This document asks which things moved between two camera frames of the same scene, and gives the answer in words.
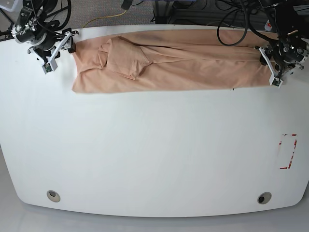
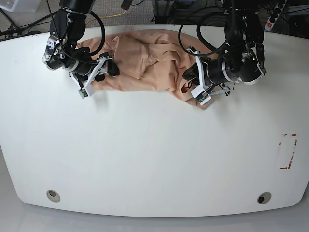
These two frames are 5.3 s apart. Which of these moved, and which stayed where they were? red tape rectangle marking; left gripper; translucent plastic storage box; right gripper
Moved: right gripper; left gripper
Stayed: red tape rectangle marking; translucent plastic storage box
